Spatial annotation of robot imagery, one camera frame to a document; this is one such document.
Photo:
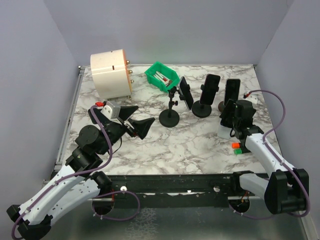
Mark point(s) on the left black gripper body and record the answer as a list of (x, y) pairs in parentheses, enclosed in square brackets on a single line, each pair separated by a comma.
[(117, 131)]

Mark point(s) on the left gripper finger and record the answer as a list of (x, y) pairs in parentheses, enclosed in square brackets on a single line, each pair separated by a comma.
[(142, 127), (126, 112)]

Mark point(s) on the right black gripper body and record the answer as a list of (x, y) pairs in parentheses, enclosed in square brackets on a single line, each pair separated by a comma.
[(236, 123)]

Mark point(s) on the black tripod phone stand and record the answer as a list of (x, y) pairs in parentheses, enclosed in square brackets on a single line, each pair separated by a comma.
[(169, 118)]

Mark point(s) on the silver phone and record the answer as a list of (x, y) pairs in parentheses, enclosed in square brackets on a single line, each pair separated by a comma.
[(185, 93)]

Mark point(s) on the black phone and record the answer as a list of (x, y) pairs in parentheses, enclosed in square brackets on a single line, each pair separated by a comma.
[(228, 114)]

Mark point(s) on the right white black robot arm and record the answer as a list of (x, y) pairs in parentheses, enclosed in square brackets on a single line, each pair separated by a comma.
[(287, 189)]

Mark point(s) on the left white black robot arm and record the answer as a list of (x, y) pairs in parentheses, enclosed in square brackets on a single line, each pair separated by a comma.
[(81, 177)]

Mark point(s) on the dark phone on brown stand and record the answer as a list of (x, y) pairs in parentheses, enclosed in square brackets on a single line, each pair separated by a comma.
[(232, 89)]

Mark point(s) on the purple phone on round stand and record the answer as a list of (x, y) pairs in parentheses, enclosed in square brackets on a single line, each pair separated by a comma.
[(209, 89)]

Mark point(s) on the black round base phone stand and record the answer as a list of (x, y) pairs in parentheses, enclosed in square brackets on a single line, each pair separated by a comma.
[(201, 110)]

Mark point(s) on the orange cap marker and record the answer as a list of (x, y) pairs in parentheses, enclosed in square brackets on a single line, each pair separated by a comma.
[(237, 145)]

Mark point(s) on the green cap marker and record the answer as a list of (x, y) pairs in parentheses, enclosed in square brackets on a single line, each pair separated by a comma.
[(239, 151)]

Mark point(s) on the cream cylindrical drum device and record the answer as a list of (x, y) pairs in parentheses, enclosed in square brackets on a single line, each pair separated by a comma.
[(110, 74)]

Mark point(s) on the white markers in bin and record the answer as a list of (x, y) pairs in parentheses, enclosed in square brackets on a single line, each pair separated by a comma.
[(165, 80)]

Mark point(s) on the green plastic bin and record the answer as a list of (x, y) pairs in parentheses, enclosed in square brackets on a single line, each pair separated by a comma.
[(168, 72)]

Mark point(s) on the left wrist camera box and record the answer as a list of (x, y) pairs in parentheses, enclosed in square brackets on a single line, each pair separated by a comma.
[(111, 111)]

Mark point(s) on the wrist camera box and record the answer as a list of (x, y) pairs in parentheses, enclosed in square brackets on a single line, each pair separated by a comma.
[(111, 111), (253, 98)]

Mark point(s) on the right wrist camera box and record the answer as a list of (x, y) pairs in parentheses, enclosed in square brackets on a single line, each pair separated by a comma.
[(253, 98)]

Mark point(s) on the black front mounting rail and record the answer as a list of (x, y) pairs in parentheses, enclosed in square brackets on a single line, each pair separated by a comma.
[(170, 191)]

